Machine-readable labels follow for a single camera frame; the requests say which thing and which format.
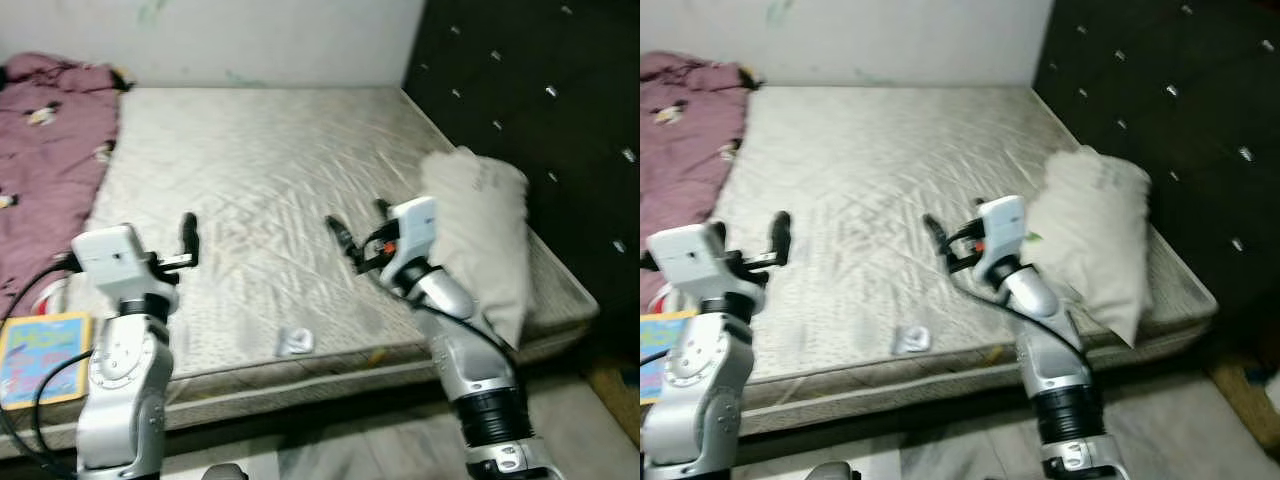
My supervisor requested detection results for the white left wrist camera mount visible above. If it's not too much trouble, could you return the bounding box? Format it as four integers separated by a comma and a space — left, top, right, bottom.
70, 224, 159, 303
647, 223, 738, 301

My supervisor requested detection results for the black tufted headboard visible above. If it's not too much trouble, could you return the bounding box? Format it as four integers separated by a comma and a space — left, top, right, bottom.
402, 0, 641, 361
1032, 0, 1280, 341

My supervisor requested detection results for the blue yellow children's book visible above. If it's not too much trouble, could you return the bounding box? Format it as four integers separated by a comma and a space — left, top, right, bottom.
640, 311, 701, 406
0, 311, 94, 412

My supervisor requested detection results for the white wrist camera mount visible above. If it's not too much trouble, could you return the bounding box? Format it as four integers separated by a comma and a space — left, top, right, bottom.
647, 223, 738, 301
385, 197, 438, 291
70, 224, 159, 303
975, 195, 1028, 286

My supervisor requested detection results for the white quilted mattress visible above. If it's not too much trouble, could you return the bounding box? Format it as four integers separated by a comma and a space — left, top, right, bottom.
0, 86, 599, 463
640, 86, 1219, 441

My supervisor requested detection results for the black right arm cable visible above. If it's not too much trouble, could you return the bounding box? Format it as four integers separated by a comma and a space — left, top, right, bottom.
945, 228, 1101, 386
350, 228, 521, 386

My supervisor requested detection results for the pink cartoon print blanket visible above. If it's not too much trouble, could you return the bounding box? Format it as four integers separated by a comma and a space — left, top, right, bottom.
640, 52, 751, 311
0, 53, 123, 319

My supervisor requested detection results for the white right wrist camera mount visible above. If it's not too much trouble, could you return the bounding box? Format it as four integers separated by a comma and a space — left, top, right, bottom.
975, 195, 1028, 286
385, 197, 438, 291

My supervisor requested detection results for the brown woven floor mat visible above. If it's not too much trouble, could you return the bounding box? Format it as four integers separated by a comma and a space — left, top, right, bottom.
588, 358, 641, 447
1205, 350, 1280, 451

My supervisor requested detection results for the white pillow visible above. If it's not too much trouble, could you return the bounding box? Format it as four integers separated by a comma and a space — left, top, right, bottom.
1027, 146, 1153, 349
419, 147, 531, 350

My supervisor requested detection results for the dark bed frame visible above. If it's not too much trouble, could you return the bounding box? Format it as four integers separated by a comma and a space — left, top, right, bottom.
740, 340, 1226, 451
150, 345, 611, 451

